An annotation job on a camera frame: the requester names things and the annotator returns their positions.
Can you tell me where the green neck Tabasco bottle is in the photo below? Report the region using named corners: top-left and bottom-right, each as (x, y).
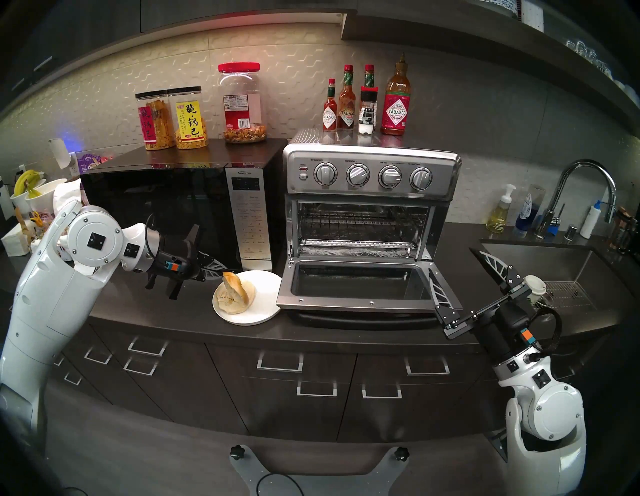
top-left (362, 64), bottom-right (377, 126)

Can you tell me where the red label snack jar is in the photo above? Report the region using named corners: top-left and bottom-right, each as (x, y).
top-left (135, 91), bottom-right (176, 151)

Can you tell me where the dark upper wall cabinet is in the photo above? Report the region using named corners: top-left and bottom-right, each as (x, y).
top-left (0, 0), bottom-right (358, 111)

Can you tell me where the small Tabasco sauce bottle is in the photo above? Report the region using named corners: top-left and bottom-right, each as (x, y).
top-left (322, 78), bottom-right (338, 132)

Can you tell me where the black base cable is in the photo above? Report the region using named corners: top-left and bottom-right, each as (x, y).
top-left (256, 472), bottom-right (303, 496)

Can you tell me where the dark lower cabinet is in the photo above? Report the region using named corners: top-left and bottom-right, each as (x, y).
top-left (0, 287), bottom-right (616, 446)

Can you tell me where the pale crusted bagel half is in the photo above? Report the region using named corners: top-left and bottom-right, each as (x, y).
top-left (214, 280), bottom-right (257, 316)

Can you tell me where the chrome gooseneck faucet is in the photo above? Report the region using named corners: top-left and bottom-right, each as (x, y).
top-left (536, 159), bottom-right (617, 240)

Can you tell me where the glass toaster oven door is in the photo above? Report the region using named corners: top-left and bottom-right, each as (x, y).
top-left (276, 257), bottom-right (463, 331)

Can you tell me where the blue dish soap bottle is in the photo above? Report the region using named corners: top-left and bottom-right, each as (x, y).
top-left (515, 192), bottom-right (536, 232)

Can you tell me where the wire sink grid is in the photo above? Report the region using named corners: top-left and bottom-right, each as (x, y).
top-left (542, 280), bottom-right (596, 311)

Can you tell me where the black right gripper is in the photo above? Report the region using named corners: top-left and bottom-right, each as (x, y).
top-left (428, 247), bottom-right (535, 368)

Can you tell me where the black microwave oven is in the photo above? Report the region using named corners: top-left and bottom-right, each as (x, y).
top-left (80, 138), bottom-right (288, 273)

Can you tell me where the large Tabasco sriracha bottle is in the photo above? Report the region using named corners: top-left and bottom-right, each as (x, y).
top-left (381, 54), bottom-right (412, 136)

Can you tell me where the white bottle blue cap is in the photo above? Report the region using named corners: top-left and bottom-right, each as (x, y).
top-left (580, 200), bottom-right (603, 240)

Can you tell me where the foil covered oven tray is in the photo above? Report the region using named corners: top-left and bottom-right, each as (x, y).
top-left (300, 246), bottom-right (421, 259)

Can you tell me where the white wall dispenser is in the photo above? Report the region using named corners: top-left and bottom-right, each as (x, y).
top-left (49, 138), bottom-right (73, 170)

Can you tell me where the white crumpled paper bag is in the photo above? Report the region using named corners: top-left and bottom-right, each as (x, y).
top-left (52, 179), bottom-right (83, 211)

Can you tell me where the small white paper bag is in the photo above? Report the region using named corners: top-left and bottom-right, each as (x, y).
top-left (0, 223), bottom-right (32, 257)

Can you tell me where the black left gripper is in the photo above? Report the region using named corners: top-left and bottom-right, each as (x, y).
top-left (148, 224), bottom-right (228, 301)

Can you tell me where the yellow label snack jar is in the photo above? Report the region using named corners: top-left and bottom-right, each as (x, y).
top-left (168, 86), bottom-right (209, 150)

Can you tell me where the round white plate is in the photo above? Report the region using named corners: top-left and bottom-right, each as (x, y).
top-left (212, 270), bottom-right (283, 327)

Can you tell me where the wire oven rack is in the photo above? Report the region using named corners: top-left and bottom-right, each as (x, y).
top-left (299, 200), bottom-right (430, 249)

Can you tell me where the dark open wall shelf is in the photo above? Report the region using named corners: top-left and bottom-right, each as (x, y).
top-left (341, 0), bottom-right (640, 136)

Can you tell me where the silver oven control knob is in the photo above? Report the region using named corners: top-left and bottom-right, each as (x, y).
top-left (408, 166), bottom-right (434, 192)
top-left (345, 163), bottom-right (371, 188)
top-left (377, 164), bottom-right (403, 190)
top-left (313, 161), bottom-right (339, 187)

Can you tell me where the copper lidded jar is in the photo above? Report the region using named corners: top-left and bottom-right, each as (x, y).
top-left (611, 207), bottom-right (631, 251)

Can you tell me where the yellow liquid soap dispenser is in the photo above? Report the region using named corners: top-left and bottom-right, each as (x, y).
top-left (486, 184), bottom-right (517, 235)

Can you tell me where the yellow banana bunch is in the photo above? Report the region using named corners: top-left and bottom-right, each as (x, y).
top-left (12, 169), bottom-right (45, 197)

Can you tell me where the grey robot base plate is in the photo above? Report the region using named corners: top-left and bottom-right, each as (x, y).
top-left (230, 445), bottom-right (411, 496)

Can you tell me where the medium Tabasco sauce bottle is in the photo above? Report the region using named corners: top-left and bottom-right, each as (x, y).
top-left (338, 64), bottom-right (357, 131)

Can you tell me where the stainless steel toaster oven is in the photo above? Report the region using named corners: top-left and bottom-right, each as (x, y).
top-left (282, 127), bottom-right (463, 263)

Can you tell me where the stainless steel sink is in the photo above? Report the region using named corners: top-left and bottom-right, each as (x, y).
top-left (470, 240), bottom-right (636, 331)

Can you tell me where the paper coffee cup white lid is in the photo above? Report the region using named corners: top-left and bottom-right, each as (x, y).
top-left (524, 274), bottom-right (551, 307)

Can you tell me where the dark crusted bagel half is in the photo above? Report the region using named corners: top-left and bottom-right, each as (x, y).
top-left (221, 271), bottom-right (247, 311)

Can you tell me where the purple snack packet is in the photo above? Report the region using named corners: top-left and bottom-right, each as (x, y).
top-left (77, 154), bottom-right (111, 175)

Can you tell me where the clear jar red lid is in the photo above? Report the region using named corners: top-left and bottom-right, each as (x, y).
top-left (218, 62), bottom-right (268, 144)

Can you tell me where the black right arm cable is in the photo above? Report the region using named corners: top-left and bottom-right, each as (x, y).
top-left (532, 306), bottom-right (563, 357)

